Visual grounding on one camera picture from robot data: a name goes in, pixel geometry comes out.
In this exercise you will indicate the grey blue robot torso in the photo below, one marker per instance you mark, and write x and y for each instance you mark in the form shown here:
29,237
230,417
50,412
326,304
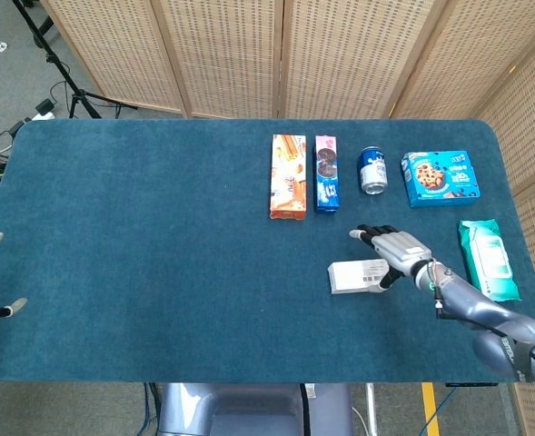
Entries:
253,409

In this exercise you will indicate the black tripod stand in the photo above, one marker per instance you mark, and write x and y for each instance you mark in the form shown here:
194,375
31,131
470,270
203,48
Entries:
79,96

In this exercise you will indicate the white small box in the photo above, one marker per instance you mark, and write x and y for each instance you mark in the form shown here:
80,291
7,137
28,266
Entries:
353,277

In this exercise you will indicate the blue chocolate chip cookie box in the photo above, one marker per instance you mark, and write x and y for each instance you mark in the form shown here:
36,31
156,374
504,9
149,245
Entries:
439,179

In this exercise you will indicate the blue felt table cover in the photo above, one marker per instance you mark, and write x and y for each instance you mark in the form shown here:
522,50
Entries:
158,250

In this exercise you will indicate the blue white drink can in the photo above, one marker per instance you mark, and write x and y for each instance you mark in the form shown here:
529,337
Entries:
373,170

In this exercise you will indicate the metal table leg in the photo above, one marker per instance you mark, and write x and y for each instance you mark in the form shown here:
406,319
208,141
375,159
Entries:
371,409

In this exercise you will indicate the black power adapter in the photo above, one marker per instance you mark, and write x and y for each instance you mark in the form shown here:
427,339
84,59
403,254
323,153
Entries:
45,106

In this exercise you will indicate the green wet wipes pack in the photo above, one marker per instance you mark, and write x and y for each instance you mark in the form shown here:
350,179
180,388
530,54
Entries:
489,259

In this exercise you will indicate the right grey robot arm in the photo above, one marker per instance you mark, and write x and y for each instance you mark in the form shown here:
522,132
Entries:
489,318

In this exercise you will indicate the woven bamboo folding screen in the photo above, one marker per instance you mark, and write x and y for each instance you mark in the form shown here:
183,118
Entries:
230,54

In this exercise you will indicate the orange biscuit box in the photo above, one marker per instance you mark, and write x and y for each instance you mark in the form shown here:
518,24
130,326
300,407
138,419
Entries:
288,177

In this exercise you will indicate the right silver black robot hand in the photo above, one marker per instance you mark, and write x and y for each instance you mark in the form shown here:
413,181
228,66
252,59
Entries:
399,250

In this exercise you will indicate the blue sandwich cookie pack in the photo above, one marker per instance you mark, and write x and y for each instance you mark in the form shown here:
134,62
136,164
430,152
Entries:
327,175

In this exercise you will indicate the white power strip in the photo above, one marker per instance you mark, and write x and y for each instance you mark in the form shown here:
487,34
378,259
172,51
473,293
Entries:
41,116

